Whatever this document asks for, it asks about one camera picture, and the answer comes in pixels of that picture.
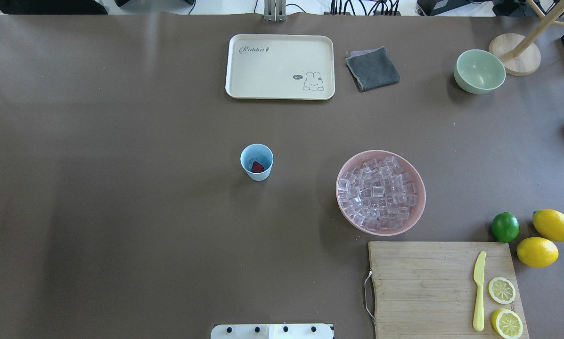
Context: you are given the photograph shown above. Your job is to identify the green bowl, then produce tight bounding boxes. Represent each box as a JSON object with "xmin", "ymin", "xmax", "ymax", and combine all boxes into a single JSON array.
[{"xmin": 454, "ymin": 49, "xmax": 506, "ymax": 94}]

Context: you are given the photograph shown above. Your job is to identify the clear ice cubes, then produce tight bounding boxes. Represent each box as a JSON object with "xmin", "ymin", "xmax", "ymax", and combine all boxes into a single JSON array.
[{"xmin": 338, "ymin": 156, "xmax": 418, "ymax": 231}]

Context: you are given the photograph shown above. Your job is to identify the yellow lemon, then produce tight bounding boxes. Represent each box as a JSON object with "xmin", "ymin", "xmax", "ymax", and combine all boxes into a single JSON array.
[
  {"xmin": 532, "ymin": 210, "xmax": 564, "ymax": 242},
  {"xmin": 516, "ymin": 237, "xmax": 559, "ymax": 268}
]

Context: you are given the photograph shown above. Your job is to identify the yellow plastic knife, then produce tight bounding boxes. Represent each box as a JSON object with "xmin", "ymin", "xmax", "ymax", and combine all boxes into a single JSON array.
[{"xmin": 472, "ymin": 251, "xmax": 486, "ymax": 332}]

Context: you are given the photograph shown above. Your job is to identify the grey folded cloth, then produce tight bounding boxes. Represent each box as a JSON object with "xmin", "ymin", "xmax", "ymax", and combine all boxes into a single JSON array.
[{"xmin": 345, "ymin": 46, "xmax": 401, "ymax": 92}]

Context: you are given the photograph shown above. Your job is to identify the wooden cup stand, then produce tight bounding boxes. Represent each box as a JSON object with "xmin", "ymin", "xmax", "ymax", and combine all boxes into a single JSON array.
[{"xmin": 489, "ymin": 0, "xmax": 564, "ymax": 76}]

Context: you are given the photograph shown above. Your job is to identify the red strawberry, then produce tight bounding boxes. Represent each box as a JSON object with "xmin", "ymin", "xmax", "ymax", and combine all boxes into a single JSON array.
[{"xmin": 250, "ymin": 161, "xmax": 265, "ymax": 173}]

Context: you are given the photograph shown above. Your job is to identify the light blue cup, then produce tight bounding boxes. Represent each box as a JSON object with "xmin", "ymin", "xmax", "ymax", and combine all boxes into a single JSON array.
[{"xmin": 239, "ymin": 144, "xmax": 274, "ymax": 182}]

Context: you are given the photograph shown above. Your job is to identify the cream rabbit tray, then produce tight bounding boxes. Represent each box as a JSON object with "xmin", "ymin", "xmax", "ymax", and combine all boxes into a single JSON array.
[{"xmin": 224, "ymin": 34, "xmax": 335, "ymax": 100}]

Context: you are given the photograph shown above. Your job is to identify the green lime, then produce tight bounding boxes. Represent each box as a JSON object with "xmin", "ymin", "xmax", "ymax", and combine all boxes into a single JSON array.
[{"xmin": 491, "ymin": 211, "xmax": 520, "ymax": 243}]

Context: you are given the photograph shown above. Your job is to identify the pink bowl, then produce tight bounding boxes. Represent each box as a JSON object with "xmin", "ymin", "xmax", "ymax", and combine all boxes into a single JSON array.
[{"xmin": 336, "ymin": 150, "xmax": 426, "ymax": 236}]

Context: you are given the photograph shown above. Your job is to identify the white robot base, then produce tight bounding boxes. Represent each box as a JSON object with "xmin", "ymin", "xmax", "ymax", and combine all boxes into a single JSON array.
[{"xmin": 210, "ymin": 323, "xmax": 335, "ymax": 339}]

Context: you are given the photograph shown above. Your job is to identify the lemon half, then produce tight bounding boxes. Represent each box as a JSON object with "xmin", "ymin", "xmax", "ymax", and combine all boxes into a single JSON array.
[
  {"xmin": 491, "ymin": 308, "xmax": 524, "ymax": 339},
  {"xmin": 487, "ymin": 276, "xmax": 516, "ymax": 305}
]

